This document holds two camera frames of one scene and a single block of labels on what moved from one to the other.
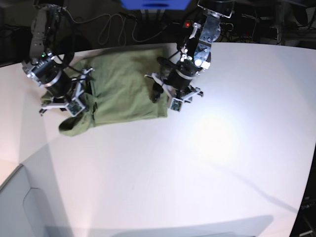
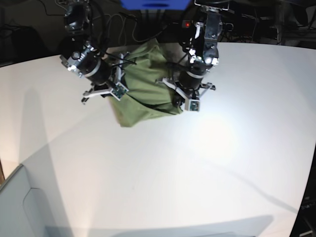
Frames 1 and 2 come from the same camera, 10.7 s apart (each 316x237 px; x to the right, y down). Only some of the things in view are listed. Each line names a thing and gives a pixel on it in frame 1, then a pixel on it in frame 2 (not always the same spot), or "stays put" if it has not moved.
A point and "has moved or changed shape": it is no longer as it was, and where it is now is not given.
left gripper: [62, 89] to [105, 77]
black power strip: [225, 25] stays put
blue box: [156, 5] stays put
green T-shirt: [121, 90] has moved or changed shape
